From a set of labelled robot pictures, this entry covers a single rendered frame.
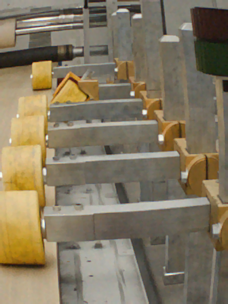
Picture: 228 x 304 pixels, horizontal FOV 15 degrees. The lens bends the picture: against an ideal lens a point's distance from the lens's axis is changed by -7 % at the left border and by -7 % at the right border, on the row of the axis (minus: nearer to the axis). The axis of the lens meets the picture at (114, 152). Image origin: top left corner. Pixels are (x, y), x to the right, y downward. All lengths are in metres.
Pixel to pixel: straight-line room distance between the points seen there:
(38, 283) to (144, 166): 0.34
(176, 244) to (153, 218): 0.50
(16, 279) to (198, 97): 0.37
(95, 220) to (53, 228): 0.04
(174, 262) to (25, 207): 0.56
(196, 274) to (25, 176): 0.26
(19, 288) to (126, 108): 0.84
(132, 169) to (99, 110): 0.50
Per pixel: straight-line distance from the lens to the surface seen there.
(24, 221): 0.85
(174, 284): 1.39
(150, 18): 1.56
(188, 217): 0.88
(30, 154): 1.11
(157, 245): 1.62
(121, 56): 2.31
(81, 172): 1.12
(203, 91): 1.07
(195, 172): 1.06
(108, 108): 1.61
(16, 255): 0.87
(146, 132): 1.37
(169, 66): 1.32
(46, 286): 0.83
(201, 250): 1.12
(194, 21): 0.57
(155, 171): 1.12
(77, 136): 1.36
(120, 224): 0.88
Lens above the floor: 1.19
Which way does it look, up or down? 11 degrees down
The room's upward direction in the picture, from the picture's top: 3 degrees counter-clockwise
